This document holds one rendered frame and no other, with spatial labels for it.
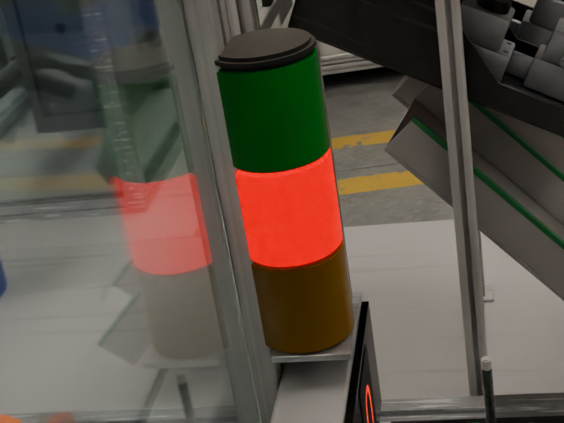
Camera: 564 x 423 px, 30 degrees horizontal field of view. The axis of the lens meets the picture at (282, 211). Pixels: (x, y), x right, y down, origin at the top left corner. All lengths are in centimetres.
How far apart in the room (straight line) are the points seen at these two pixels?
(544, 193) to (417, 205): 256
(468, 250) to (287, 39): 50
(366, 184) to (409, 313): 254
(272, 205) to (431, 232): 104
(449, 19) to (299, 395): 43
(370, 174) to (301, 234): 343
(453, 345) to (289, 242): 78
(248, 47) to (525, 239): 54
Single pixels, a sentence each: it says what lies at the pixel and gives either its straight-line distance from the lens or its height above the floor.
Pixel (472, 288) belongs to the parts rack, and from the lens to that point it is 98.
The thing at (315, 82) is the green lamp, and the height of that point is 140.
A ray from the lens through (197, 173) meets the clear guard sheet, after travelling 48.
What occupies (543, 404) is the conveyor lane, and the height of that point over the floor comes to 96.
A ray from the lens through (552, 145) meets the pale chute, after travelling 124.
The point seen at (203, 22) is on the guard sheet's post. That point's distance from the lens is 48.
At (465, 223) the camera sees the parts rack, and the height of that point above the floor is 112.
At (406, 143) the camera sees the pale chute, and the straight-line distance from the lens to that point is 96.
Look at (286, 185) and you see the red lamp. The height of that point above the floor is 135.
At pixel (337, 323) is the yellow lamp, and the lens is 53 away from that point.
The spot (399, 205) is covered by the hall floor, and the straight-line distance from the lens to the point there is 366.
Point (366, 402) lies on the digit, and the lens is 57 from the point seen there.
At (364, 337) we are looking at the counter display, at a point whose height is 124.
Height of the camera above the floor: 155
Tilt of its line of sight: 24 degrees down
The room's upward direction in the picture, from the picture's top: 9 degrees counter-clockwise
